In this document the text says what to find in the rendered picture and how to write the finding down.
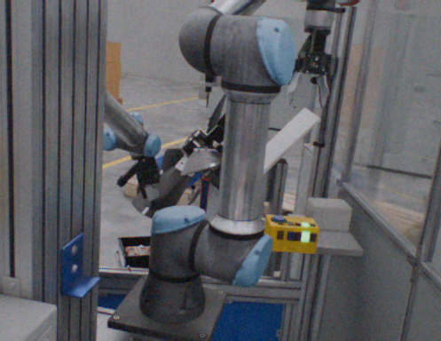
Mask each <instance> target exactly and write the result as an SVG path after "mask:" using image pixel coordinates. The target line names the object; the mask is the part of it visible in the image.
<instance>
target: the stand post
mask: <svg viewBox="0 0 441 341"><path fill-rule="evenodd" d="M286 180H287V161H286V160H285V159H283V158H280V159H279V160H278V161H277V162H276V163H275V164H274V165H273V167H272V183H271V189H270V195H269V207H268V212H267V215H273V216H281V212H282V208H283V202H284V191H285V185H286ZM275 262H276V251H272V252H271V255H270V257H269V262H268V263H267V266H266V267H265V270H264V273H263V274H262V276H270V277H273V273H274V267H275Z"/></svg>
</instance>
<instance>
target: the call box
mask: <svg viewBox="0 0 441 341"><path fill-rule="evenodd" d="M272 217H273V215H266V216H265V222H264V227H265V230H264V235H266V234H268V235H269V236H270V237H271V238H272V251H284V252H294V253H306V254H315V253H316V249H317V245H318V240H319V227H318V226H317V224H316V223H315V222H314V220H313V218H304V217H293V216H283V217H284V218H285V221H284V222H283V223H284V225H278V223H277V222H276V221H274V220H272ZM287 222H293V224H294V225H293V226H290V225H288V224H287ZM295 222H297V223H300V224H301V226H296V225H295ZM303 223H307V224H308V225H309V226H303ZM310 224H315V225H316V227H311V226H310ZM277 231H284V240H278V239H276V235H277ZM287 231H295V232H307V233H317V237H316V242H309V241H307V242H302V239H301V241H300V242H299V241H295V240H293V241H289V240H287Z"/></svg>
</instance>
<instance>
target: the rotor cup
mask: <svg viewBox="0 0 441 341"><path fill-rule="evenodd" d="M207 136H208V135H207V134H206V133H205V132H204V131H203V130H202V129H197V130H196V131H194V132H193V133H192V134H191V135H190V136H189V137H188V138H187V139H186V140H185V142H184V143H183V144H182V146H181V147H180V149H181V151H183V153H184V152H185V153H186V154H187V156H188V157H189V156H190V155H191V154H192V153H193V152H194V150H193V149H194V148H204V147H207V148H208V149H216V151H217V152H219V153H221V154H222V153H223V148H224V145H223V144H219V145H217V146H216V147H214V146H213V144H214V140H212V139H210V138H208V137H207ZM191 137H193V138H192V139H191V140H189V138H191ZM193 141H195V142H196V143H197V144H199V145H200V146H199V147H197V145H196V144H194V143H193Z"/></svg>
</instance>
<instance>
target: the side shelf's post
mask: <svg viewBox="0 0 441 341"><path fill-rule="evenodd" d="M324 258H325V255H322V254H313V259H312V262H311V277H310V281H309V286H308V291H307V301H306V305H305V310H304V315H303V328H302V333H301V338H300V341H311V336H312V331H313V327H314V322H315V313H316V308H317V304H318V299H319V286H320V282H321V277H322V268H323V263H324Z"/></svg>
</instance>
